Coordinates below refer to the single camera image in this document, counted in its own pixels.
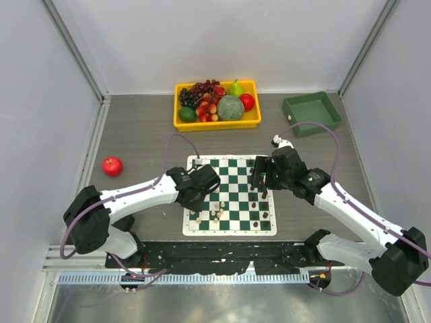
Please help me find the green pear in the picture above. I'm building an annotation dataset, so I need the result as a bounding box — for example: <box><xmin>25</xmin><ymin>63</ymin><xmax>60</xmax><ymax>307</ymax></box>
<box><xmin>228</xmin><ymin>79</ymin><xmax>244</xmax><ymax>98</ymax></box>

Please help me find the green white chess mat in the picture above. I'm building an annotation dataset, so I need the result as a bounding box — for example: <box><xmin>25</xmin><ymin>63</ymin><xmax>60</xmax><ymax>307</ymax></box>
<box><xmin>183</xmin><ymin>155</ymin><xmax>277</xmax><ymax>238</ymax></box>

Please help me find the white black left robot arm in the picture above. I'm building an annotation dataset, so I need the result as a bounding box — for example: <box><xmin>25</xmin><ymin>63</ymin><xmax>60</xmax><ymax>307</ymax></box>
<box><xmin>62</xmin><ymin>164</ymin><xmax>221</xmax><ymax>268</ymax></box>

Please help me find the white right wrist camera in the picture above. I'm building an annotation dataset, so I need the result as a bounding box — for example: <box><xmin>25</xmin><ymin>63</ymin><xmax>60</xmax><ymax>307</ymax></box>
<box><xmin>271</xmin><ymin>135</ymin><xmax>294</xmax><ymax>149</ymax></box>

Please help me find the red apple on table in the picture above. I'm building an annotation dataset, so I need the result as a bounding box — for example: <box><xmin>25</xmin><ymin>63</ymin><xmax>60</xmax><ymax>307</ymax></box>
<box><xmin>102</xmin><ymin>156</ymin><xmax>124</xmax><ymax>177</ymax></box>

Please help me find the red cherries cluster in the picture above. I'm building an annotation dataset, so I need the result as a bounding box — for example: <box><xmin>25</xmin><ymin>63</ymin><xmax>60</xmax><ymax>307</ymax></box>
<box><xmin>195</xmin><ymin>85</ymin><xmax>226</xmax><ymax>122</ymax></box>

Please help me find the green lime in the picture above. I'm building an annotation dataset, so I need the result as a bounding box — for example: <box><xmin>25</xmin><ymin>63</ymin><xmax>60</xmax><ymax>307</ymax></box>
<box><xmin>178</xmin><ymin>106</ymin><xmax>197</xmax><ymax>122</ymax></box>

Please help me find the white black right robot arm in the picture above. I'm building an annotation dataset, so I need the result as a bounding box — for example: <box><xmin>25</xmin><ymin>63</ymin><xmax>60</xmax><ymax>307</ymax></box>
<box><xmin>250</xmin><ymin>145</ymin><xmax>430</xmax><ymax>296</ymax></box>

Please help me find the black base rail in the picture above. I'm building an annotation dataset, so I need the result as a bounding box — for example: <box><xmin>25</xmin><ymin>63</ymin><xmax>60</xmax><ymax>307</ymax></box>
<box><xmin>104</xmin><ymin>240</ymin><xmax>337</xmax><ymax>275</ymax></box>

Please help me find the yellow plastic fruit tray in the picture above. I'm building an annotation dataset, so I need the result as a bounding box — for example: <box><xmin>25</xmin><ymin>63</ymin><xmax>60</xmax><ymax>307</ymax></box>
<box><xmin>173</xmin><ymin>79</ymin><xmax>262</xmax><ymax>132</ymax></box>

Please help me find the green melon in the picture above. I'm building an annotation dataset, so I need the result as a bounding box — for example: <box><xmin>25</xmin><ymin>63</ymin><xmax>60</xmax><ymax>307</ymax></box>
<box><xmin>217</xmin><ymin>95</ymin><xmax>244</xmax><ymax>121</ymax></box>

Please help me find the dark purple grape bunch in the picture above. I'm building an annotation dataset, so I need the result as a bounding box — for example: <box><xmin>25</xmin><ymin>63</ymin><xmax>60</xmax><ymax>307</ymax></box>
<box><xmin>178</xmin><ymin>79</ymin><xmax>225</xmax><ymax>110</ymax></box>

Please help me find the green square box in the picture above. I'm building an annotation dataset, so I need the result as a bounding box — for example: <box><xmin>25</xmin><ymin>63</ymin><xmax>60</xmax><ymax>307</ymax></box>
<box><xmin>282</xmin><ymin>92</ymin><xmax>342</xmax><ymax>138</ymax></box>

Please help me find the red apple in tray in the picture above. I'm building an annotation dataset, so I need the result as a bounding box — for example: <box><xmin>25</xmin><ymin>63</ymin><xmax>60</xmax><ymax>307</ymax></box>
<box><xmin>240</xmin><ymin>94</ymin><xmax>255</xmax><ymax>112</ymax></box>

